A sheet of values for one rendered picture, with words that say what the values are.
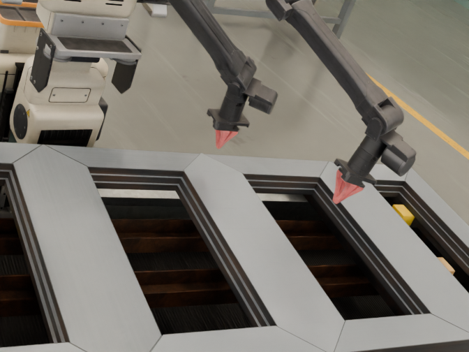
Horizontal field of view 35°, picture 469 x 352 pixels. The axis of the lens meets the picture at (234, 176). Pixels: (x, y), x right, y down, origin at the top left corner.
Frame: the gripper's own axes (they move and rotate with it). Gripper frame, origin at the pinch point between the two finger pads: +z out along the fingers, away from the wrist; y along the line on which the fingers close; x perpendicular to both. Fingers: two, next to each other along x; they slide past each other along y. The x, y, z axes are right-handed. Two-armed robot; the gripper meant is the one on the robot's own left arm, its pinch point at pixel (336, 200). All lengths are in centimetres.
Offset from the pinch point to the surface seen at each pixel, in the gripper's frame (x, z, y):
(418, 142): 211, 35, 257
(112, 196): 43, 38, -31
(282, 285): -15.5, 17.3, -15.2
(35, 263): -4, 32, -66
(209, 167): 30.6, 15.6, -15.8
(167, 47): 309, 66, 108
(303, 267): -9.9, 15.1, -6.6
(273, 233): 2.9, 15.1, -8.6
